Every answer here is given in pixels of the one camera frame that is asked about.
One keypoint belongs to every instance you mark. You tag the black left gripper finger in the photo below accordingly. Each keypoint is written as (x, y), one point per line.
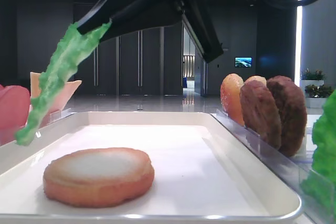
(128, 16)

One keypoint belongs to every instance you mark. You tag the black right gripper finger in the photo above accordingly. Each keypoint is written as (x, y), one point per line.
(199, 25)

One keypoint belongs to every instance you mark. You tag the green lettuce leaf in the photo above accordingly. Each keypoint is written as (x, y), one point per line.
(323, 155)
(71, 50)

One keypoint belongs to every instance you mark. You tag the leaning cheese slice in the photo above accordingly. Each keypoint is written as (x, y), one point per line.
(64, 96)

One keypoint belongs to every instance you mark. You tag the brown meat patty front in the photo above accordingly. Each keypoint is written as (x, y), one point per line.
(260, 112)

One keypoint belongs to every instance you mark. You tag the brown meat patty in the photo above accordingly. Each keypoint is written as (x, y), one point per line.
(260, 112)
(290, 101)

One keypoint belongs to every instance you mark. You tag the brown meat patty rear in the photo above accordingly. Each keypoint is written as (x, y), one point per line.
(290, 101)

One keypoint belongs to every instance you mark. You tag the upright cheese slice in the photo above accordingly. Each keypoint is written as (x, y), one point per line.
(34, 84)

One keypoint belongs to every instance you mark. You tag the red tomato slice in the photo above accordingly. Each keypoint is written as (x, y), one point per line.
(15, 103)

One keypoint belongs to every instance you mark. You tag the round bread slice on tray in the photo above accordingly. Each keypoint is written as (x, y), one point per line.
(98, 177)

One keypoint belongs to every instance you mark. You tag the green lettuce leaf in rack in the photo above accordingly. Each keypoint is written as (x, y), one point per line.
(323, 155)

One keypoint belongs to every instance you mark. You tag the orange bun slice front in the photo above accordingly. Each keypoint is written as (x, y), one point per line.
(230, 97)

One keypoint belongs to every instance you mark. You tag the tan bun slice behind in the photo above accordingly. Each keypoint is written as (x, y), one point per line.
(257, 78)

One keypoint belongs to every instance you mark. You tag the potted plant with flowers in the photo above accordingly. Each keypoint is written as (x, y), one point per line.
(312, 75)

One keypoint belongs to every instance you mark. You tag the white rectangular tray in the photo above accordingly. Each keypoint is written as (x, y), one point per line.
(203, 174)

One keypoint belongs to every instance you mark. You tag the clear acrylic left rack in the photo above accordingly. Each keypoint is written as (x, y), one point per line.
(8, 134)

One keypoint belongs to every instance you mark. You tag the clear acrylic rack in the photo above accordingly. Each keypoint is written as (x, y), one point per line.
(293, 171)
(8, 134)

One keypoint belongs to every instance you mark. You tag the clear acrylic right rack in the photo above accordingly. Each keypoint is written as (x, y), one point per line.
(293, 171)

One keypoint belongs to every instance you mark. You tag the small wall screen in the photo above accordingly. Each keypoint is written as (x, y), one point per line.
(243, 62)

